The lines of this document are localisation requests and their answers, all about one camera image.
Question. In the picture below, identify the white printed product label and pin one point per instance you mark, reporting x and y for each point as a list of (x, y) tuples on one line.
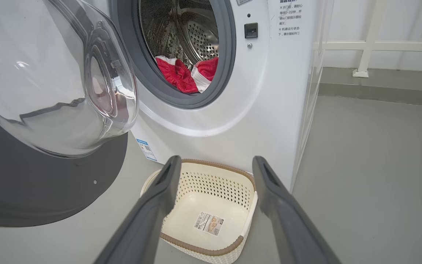
[(209, 223)]

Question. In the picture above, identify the white metal railing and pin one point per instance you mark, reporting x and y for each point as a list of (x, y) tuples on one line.
[(370, 46)]

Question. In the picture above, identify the white front-load washing machine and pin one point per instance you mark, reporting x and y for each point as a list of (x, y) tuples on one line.
[(255, 110)]

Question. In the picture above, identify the stainless steel washing machine drum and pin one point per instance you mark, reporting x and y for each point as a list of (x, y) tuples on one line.
[(192, 33)]

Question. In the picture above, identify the black round glass washer door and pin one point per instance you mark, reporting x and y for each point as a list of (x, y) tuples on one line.
[(31, 91)]

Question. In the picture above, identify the cream perforated plastic laundry basket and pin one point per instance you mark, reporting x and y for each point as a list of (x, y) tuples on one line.
[(211, 201)]

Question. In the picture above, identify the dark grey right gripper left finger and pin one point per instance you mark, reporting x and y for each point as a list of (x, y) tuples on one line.
[(141, 227)]

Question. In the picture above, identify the grey warning sticker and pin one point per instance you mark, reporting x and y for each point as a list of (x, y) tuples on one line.
[(244, 2)]

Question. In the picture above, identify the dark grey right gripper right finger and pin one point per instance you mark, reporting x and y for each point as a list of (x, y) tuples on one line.
[(291, 227)]

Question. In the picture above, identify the blue energy label sticker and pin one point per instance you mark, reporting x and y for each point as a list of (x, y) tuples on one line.
[(147, 150)]

